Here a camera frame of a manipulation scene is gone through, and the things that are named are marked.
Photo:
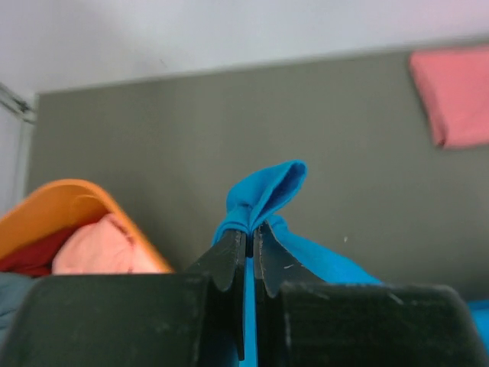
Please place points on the red t shirt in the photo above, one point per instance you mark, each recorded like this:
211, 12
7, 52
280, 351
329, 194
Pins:
35, 260

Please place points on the orange plastic basket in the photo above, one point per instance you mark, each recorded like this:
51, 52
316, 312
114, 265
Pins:
62, 204

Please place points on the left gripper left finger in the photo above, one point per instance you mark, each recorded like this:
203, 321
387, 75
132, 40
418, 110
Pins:
191, 318

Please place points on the blue t shirt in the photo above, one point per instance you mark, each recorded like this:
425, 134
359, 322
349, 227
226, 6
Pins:
255, 200

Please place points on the left aluminium frame post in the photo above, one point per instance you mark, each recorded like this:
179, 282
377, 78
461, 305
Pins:
17, 105

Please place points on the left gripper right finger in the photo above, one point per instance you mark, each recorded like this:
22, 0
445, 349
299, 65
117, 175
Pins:
305, 321

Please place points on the grey t shirt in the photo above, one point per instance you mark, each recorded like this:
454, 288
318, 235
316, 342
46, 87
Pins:
13, 290

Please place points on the folded pink t shirt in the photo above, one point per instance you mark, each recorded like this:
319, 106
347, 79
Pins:
453, 86

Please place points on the light pink t shirt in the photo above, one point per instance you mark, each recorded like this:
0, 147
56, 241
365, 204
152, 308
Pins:
104, 247

